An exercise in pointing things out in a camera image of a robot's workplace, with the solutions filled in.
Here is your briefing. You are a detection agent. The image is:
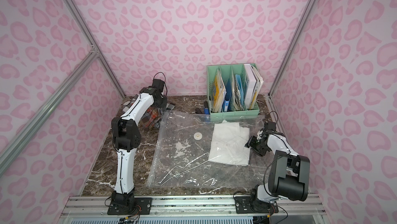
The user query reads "red plaid shirt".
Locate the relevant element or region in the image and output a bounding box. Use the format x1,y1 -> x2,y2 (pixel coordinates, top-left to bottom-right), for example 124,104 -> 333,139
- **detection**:
139,107 -> 163,129

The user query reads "black white checkered shirt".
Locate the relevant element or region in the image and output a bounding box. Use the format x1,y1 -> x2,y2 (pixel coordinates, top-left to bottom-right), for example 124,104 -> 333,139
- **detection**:
122,99 -> 135,113

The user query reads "clear plastic vacuum bag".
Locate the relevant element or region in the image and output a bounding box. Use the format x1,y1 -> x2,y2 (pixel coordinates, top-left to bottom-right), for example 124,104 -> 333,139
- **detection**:
146,111 -> 273,189

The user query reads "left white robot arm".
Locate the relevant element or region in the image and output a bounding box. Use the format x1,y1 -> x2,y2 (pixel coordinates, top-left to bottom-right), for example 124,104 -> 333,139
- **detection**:
111,87 -> 167,195

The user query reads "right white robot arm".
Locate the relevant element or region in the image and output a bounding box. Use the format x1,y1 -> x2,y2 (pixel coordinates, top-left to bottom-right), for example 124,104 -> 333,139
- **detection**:
245,131 -> 310,204

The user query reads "white folded shirt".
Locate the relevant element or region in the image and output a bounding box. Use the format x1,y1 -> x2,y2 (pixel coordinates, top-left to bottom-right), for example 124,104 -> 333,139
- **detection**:
208,121 -> 250,166

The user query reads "blue marker box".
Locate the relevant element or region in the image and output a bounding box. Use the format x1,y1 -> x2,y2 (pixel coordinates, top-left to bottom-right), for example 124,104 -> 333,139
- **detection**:
204,101 -> 210,115

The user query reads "blue folder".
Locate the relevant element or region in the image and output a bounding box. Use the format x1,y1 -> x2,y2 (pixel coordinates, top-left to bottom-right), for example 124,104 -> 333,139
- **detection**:
222,79 -> 233,112

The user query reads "yellow book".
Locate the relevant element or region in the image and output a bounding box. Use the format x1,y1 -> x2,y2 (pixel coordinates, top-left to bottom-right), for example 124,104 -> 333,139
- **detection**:
212,68 -> 226,113

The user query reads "green desk file organizer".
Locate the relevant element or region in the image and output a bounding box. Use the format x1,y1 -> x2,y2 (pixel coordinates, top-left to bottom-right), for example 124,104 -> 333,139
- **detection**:
207,64 -> 259,120

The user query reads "white book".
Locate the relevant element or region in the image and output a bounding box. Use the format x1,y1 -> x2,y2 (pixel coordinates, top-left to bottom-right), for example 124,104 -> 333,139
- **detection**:
244,64 -> 264,110

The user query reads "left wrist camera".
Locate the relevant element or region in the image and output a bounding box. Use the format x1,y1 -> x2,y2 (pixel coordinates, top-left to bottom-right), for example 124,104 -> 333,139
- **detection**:
152,78 -> 165,93

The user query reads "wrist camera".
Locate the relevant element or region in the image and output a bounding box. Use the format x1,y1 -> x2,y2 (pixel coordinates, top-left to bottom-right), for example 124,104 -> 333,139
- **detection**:
263,122 -> 277,134
152,78 -> 165,93

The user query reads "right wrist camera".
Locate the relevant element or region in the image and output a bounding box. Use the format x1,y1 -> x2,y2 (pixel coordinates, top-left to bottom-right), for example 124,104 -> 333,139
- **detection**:
263,122 -> 277,134

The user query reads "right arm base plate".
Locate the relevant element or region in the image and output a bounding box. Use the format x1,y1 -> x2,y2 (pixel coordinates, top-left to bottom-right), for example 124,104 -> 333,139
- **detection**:
233,196 -> 279,215

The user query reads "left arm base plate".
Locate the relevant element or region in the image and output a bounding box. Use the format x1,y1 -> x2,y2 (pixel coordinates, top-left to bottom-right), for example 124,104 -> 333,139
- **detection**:
107,197 -> 153,216

